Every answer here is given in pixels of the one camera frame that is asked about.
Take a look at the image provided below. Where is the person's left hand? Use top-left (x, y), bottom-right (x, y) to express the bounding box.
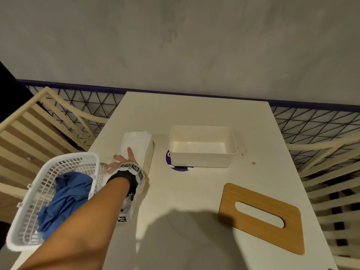
top-left (106, 147), bottom-right (140, 177)

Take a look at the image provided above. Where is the stack of white tissues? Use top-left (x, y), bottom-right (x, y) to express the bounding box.
top-left (102, 131), bottom-right (155, 200)

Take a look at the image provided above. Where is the blue cloth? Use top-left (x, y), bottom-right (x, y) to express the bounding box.
top-left (37, 172), bottom-right (93, 240)

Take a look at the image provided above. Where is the white tissue box base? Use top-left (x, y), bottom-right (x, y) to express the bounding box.
top-left (168, 125), bottom-right (237, 168)

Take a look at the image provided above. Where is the person's left forearm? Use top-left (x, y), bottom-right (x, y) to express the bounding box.
top-left (18, 177), bottom-right (131, 270)

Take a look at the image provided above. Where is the left wristband with marker tags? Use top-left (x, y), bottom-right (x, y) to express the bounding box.
top-left (106, 163), bottom-right (148, 194)

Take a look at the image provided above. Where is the purple round sticker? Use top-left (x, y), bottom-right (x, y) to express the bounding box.
top-left (166, 150), bottom-right (195, 172)

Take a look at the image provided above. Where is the white plastic mesh basket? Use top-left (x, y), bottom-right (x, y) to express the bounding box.
top-left (6, 152), bottom-right (109, 252)

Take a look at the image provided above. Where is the cream slatted wooden chair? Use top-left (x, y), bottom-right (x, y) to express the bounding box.
top-left (0, 87), bottom-right (109, 222)
top-left (286, 137), bottom-right (360, 270)

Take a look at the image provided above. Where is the wooden lid with slot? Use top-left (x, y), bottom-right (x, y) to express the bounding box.
top-left (218, 182), bottom-right (306, 256)

